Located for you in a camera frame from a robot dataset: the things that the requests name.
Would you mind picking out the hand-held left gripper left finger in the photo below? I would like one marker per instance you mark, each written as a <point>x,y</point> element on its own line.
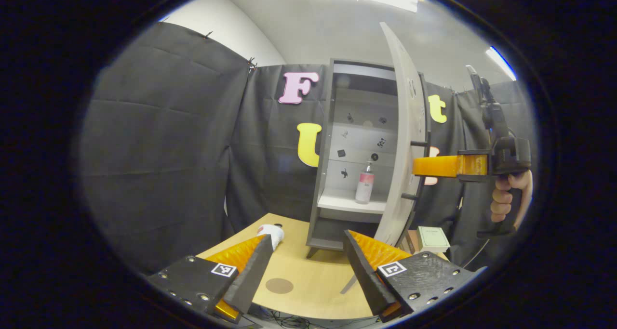
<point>253,281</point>

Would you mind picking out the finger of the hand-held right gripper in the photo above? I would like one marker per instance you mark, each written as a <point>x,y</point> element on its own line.
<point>443,166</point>

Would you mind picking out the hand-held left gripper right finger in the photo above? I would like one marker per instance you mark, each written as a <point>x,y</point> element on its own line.
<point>366,281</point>

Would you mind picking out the brown round coaster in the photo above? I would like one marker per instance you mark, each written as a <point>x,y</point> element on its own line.
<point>279,286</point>

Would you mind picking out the white pink pump bottle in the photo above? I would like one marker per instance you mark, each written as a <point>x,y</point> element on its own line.
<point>365,187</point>

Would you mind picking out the dark grey cabinet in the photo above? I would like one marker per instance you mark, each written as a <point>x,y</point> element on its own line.
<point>337,201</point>

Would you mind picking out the small white container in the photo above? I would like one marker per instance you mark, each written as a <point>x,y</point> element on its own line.
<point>272,233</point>

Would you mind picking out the pale green book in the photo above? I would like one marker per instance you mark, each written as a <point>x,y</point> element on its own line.
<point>434,240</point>

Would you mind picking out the black backdrop cloth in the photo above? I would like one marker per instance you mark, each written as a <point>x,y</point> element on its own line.
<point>159,151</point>

